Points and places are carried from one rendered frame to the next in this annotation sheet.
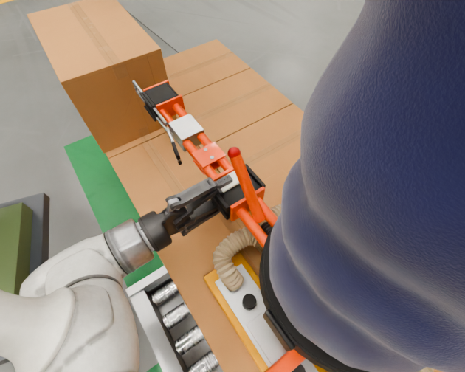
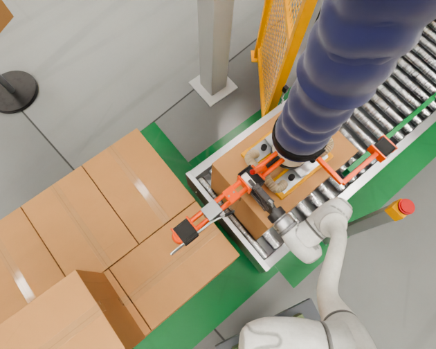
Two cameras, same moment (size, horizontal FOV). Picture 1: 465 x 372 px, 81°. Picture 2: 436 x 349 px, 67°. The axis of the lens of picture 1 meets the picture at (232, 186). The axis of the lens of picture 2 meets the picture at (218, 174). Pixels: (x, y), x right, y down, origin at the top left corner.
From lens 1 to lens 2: 106 cm
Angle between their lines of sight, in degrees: 40
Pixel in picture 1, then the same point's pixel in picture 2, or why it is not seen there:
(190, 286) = (286, 206)
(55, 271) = (308, 242)
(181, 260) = not seen: hidden behind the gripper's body
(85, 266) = (304, 230)
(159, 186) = (180, 273)
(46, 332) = (337, 217)
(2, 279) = not seen: hidden behind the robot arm
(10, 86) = not seen: outside the picture
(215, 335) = (304, 192)
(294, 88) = not seen: outside the picture
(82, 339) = (335, 209)
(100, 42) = (60, 338)
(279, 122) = (106, 178)
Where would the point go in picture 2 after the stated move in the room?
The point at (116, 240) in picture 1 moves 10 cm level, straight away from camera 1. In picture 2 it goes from (289, 224) to (275, 244)
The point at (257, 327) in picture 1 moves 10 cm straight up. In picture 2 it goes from (301, 172) to (308, 165)
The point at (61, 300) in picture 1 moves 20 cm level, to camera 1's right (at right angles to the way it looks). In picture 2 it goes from (327, 219) to (317, 167)
